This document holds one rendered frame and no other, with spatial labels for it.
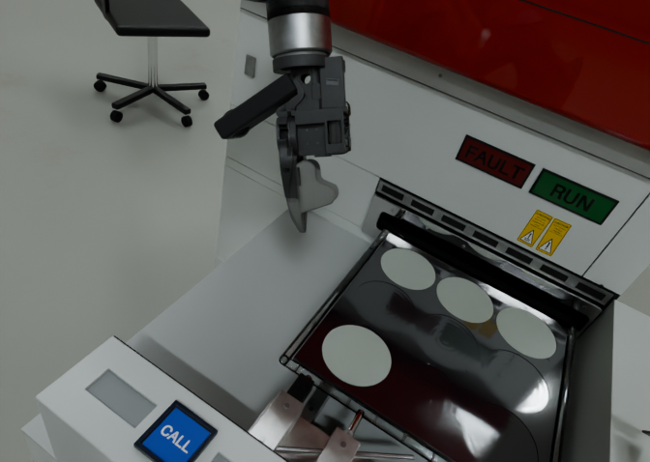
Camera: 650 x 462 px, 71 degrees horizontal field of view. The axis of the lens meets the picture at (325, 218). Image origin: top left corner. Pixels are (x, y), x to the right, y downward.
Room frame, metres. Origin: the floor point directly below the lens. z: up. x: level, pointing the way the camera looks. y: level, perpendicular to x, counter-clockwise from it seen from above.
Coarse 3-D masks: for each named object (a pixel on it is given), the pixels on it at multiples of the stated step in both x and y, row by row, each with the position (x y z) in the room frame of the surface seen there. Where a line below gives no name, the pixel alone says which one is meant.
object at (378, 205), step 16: (384, 208) 0.74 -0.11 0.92; (400, 208) 0.73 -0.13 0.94; (368, 224) 0.74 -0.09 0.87; (416, 224) 0.71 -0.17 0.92; (432, 224) 0.70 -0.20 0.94; (384, 240) 0.73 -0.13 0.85; (448, 240) 0.69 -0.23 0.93; (464, 240) 0.68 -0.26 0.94; (480, 256) 0.67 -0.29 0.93; (496, 256) 0.66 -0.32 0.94; (464, 272) 0.68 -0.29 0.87; (512, 272) 0.65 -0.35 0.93; (528, 272) 0.64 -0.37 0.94; (496, 288) 0.66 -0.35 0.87; (544, 288) 0.63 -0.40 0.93; (560, 288) 0.62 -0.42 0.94; (528, 304) 0.64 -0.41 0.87; (576, 304) 0.61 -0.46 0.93; (592, 304) 0.60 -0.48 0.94; (560, 320) 0.62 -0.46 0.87; (592, 320) 0.60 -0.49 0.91; (576, 336) 0.60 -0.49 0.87
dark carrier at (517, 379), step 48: (384, 288) 0.55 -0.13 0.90; (432, 288) 0.58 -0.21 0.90; (384, 336) 0.45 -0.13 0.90; (432, 336) 0.48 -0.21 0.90; (480, 336) 0.50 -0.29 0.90; (336, 384) 0.35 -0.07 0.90; (384, 384) 0.37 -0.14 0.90; (432, 384) 0.39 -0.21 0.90; (480, 384) 0.41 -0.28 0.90; (528, 384) 0.44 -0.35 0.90; (432, 432) 0.32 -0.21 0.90; (480, 432) 0.34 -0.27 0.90; (528, 432) 0.36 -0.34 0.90
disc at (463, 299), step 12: (444, 288) 0.59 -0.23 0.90; (456, 288) 0.60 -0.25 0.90; (468, 288) 0.61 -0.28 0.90; (480, 288) 0.61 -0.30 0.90; (444, 300) 0.56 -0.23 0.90; (456, 300) 0.57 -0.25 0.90; (468, 300) 0.58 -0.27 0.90; (480, 300) 0.59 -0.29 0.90; (456, 312) 0.54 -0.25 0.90; (468, 312) 0.55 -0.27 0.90; (480, 312) 0.56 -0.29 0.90; (492, 312) 0.56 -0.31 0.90
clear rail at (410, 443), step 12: (288, 360) 0.36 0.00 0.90; (300, 372) 0.35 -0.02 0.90; (312, 372) 0.36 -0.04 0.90; (324, 384) 0.34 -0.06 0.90; (336, 396) 0.33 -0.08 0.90; (348, 396) 0.34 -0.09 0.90; (348, 408) 0.33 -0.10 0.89; (360, 408) 0.33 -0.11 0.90; (372, 420) 0.32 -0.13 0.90; (384, 420) 0.32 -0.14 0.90; (384, 432) 0.31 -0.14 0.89; (396, 432) 0.31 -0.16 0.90; (408, 444) 0.30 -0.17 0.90; (420, 444) 0.30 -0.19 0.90; (432, 456) 0.29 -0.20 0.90
